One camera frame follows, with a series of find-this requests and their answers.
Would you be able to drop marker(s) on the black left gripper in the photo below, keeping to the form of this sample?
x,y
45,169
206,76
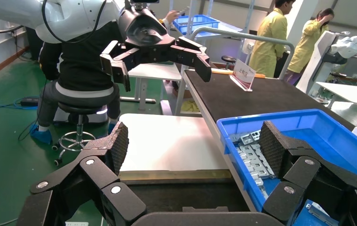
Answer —
x,y
144,31

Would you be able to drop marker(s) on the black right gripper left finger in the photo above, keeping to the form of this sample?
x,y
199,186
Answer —
x,y
103,190

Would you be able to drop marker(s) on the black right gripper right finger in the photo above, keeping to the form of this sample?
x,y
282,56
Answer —
x,y
303,168

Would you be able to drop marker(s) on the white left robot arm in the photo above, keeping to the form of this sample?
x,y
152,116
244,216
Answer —
x,y
72,15

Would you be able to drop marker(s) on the grey ladder-shaped metal part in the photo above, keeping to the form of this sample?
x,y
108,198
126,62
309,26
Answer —
x,y
250,137

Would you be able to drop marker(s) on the black flat container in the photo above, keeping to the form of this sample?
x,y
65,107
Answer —
x,y
181,195

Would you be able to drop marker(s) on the small white table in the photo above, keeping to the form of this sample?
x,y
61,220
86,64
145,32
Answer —
x,y
156,71

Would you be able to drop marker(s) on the blue plastic bin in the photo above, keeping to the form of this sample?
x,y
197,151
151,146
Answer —
x,y
321,134

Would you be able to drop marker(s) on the flat slotted metal plate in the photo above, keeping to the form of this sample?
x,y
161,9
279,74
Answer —
x,y
264,162
248,159

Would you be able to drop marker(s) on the blue plastic crate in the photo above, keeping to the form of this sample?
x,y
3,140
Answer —
x,y
197,23

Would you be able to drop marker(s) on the yellow cloth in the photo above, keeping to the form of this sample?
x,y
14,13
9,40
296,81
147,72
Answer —
x,y
190,106

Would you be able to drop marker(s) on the wooden edge strip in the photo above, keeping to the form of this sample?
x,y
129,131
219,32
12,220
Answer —
x,y
222,71

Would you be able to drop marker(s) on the black round stool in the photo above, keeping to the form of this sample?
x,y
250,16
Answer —
x,y
228,58

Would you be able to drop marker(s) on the seated person in black sweater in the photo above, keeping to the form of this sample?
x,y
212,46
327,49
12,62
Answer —
x,y
78,68

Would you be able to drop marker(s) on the black wheeled stool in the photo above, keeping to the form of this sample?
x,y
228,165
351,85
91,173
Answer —
x,y
78,109

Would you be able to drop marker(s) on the acrylic sign with red card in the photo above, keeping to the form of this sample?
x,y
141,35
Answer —
x,y
243,73

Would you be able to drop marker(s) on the white desk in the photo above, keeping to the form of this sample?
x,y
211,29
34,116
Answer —
x,y
352,93

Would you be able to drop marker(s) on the grey tube railing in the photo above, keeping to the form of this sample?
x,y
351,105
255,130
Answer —
x,y
243,36

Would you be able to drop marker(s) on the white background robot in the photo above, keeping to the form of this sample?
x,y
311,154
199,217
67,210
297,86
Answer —
x,y
321,56

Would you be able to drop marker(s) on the man in yellow coat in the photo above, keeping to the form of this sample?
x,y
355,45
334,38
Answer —
x,y
268,40

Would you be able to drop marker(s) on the black power brick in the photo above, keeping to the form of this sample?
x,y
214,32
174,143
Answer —
x,y
29,101

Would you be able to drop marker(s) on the woman in yellow coat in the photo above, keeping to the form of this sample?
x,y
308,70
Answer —
x,y
306,46

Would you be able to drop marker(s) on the grey notched metal bracket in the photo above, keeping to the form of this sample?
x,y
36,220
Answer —
x,y
320,215

